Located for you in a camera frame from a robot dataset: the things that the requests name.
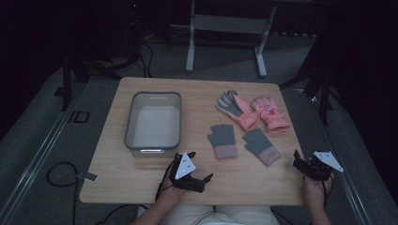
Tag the person's left hand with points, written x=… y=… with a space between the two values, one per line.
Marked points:
x=170 y=194

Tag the white metal stand frame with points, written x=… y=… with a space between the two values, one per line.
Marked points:
x=230 y=24

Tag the black tripod stand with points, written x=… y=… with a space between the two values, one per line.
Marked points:
x=66 y=87

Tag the clear plastic bin grey rim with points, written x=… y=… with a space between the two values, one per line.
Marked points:
x=155 y=125

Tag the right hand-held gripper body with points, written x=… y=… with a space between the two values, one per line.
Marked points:
x=327 y=159

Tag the pink glove with red print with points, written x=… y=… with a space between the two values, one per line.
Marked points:
x=270 y=115

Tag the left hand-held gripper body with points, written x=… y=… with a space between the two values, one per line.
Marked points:
x=185 y=167

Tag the metal floor rail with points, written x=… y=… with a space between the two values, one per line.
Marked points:
x=37 y=159
x=344 y=184

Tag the person's legs in beige trousers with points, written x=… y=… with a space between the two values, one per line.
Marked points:
x=219 y=217

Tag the person's right hand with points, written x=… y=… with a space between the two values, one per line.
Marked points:
x=316 y=189

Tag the grey metal table bracket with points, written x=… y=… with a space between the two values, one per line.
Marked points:
x=89 y=176

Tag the black metal stand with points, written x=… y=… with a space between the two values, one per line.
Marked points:
x=324 y=97

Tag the grey round table grommet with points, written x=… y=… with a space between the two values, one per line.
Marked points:
x=233 y=92

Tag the pink glove with grey palm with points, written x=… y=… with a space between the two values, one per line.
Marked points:
x=241 y=114

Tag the grey knit glove pink cuff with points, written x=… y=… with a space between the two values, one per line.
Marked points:
x=222 y=140
x=261 y=145

